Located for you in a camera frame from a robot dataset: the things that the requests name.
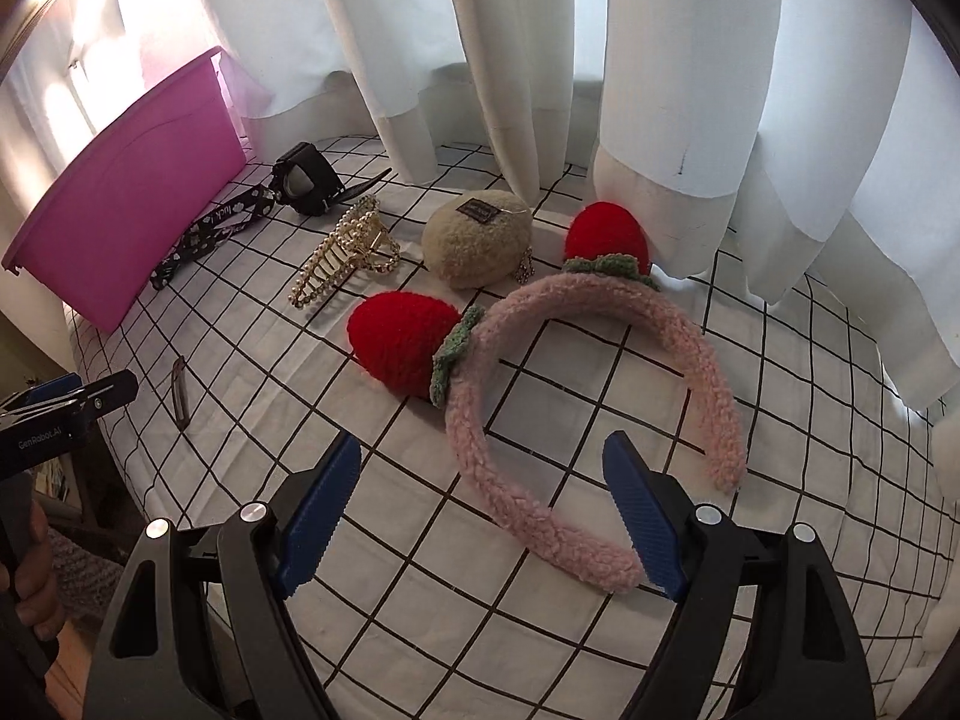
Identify pink plastic bin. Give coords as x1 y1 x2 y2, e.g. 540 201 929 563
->
1 45 247 335

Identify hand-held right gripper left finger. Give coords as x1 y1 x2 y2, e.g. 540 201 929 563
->
82 431 362 720

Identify black strap with white flowers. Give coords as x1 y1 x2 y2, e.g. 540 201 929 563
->
150 181 275 291

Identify beige fuzzy pouch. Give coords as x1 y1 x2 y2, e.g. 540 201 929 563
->
421 191 535 290

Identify colourful printed papers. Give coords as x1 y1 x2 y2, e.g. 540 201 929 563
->
26 454 80 522

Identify brown snap hair clip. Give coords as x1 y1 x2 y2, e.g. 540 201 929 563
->
172 356 194 432

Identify person's left hand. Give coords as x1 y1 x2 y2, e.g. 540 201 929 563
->
0 499 67 628

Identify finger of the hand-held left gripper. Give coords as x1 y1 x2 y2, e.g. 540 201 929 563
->
71 371 140 415
0 373 80 417

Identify gold pearl claw clip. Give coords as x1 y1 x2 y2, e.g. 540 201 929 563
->
289 193 402 308

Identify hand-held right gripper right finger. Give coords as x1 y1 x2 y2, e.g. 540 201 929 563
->
602 431 878 720

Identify grey fuzzy cloth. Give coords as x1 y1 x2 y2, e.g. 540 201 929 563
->
41 521 147 620

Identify white black-grid tablecloth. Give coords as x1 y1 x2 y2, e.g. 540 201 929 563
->
71 133 960 720

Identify pink fuzzy strawberry headband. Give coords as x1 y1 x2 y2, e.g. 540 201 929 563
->
346 201 749 593

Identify white curtain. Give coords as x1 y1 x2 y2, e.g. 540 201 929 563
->
180 0 960 413

